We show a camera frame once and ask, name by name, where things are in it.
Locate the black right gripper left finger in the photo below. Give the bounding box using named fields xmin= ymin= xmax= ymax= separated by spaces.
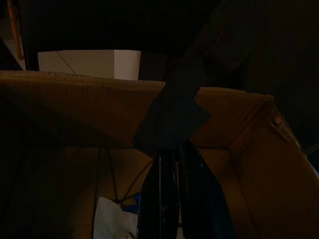
xmin=139 ymin=148 xmax=181 ymax=239

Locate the black foam strip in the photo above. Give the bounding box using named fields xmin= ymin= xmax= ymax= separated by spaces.
xmin=133 ymin=24 xmax=240 ymax=158

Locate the wooden table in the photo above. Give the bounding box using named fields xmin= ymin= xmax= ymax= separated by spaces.
xmin=6 ymin=0 xmax=25 ymax=62

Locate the blue plastic scrap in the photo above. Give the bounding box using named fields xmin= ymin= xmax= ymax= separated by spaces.
xmin=124 ymin=193 xmax=142 ymax=212

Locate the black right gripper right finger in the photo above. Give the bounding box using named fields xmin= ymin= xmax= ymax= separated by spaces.
xmin=178 ymin=138 xmax=237 ymax=239

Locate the brown cardboard box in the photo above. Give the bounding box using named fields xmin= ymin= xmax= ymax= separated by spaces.
xmin=0 ymin=70 xmax=319 ymax=239

